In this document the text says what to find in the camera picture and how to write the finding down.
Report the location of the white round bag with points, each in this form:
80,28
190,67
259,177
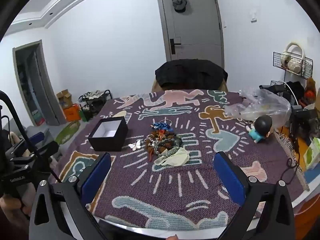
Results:
292,62

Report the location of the black shoe rack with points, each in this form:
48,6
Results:
96,105

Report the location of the black haired doll figure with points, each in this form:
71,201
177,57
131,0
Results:
261,127

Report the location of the black jacket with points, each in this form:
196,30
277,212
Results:
190,73

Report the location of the grey doorway frame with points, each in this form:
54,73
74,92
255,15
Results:
30,85

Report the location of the green and white box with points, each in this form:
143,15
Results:
312,155

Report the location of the white light switch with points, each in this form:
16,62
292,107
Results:
254,16

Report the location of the orange plush toy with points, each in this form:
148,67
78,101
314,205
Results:
310,90

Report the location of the printed purple blanket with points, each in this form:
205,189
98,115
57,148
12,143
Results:
175,192

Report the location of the grey hat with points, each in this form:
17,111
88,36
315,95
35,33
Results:
179,3

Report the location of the orange box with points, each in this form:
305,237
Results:
72,112

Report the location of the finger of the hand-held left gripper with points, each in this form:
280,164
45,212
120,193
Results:
42,152

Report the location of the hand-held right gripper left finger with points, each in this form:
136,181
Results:
96,178

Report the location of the clear plastic bag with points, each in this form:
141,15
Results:
265,105

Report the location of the grey door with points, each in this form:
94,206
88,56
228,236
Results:
197,30

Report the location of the green floor mat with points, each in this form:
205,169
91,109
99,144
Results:
67,132

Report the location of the white butterfly hair clip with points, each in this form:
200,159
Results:
135,145

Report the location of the black square box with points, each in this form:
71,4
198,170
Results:
107,136

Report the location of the brown cardboard box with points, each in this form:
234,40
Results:
64,100

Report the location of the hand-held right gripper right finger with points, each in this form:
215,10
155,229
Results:
228,178

